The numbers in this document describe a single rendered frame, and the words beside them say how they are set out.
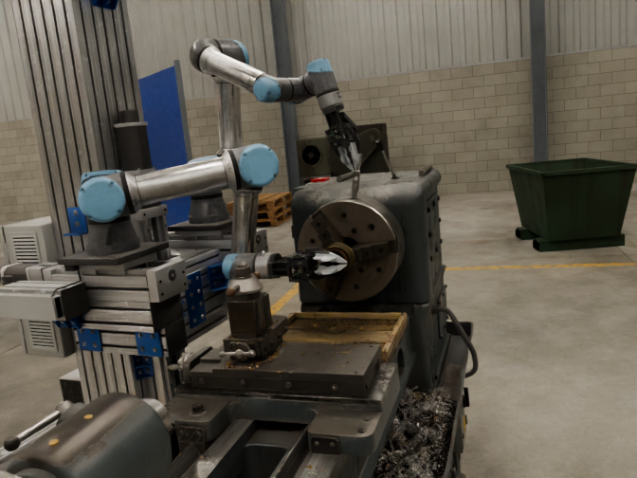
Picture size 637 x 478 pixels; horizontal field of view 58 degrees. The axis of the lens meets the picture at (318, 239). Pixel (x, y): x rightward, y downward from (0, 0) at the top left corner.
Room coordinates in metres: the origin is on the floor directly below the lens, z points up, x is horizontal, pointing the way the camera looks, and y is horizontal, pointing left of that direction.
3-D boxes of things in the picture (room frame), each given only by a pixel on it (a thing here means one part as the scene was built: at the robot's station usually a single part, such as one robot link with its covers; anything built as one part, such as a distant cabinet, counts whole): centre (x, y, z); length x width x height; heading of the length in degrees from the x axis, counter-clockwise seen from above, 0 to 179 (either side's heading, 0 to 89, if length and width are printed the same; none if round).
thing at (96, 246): (1.68, 0.60, 1.21); 0.15 x 0.15 x 0.10
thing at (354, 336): (1.54, -0.02, 0.89); 0.36 x 0.30 x 0.04; 71
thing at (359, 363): (1.21, 0.11, 0.95); 0.43 x 0.17 x 0.05; 71
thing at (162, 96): (8.17, 2.51, 1.18); 4.12 x 0.80 x 2.35; 35
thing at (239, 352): (1.25, 0.16, 0.99); 0.20 x 0.10 x 0.05; 161
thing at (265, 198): (10.00, 0.93, 0.22); 1.25 x 0.86 x 0.44; 166
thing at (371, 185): (2.15, -0.21, 1.06); 0.59 x 0.48 x 0.39; 161
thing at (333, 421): (1.16, 0.11, 0.90); 0.47 x 0.30 x 0.06; 71
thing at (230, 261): (1.65, 0.23, 1.08); 0.11 x 0.08 x 0.09; 70
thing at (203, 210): (2.13, 0.39, 1.21); 0.15 x 0.15 x 0.10
